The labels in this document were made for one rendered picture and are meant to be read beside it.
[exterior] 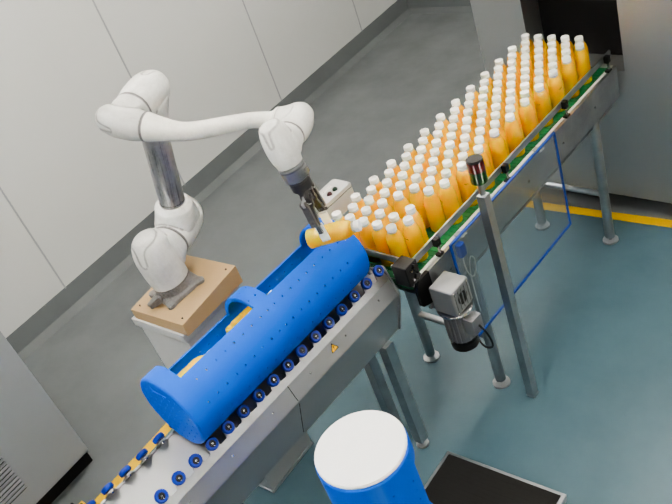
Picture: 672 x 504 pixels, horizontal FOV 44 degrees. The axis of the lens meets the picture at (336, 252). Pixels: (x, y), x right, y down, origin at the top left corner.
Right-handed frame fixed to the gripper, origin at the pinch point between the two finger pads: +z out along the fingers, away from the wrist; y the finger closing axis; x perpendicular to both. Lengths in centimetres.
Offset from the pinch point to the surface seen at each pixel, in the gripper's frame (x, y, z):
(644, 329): -79, 77, 142
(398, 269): -10.4, 15.0, 34.2
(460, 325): -22, 17, 68
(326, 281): 7.2, -5.0, 18.1
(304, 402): 27, -28, 50
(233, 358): 30, -42, 13
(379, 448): -16, -70, 35
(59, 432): 185, 14, 76
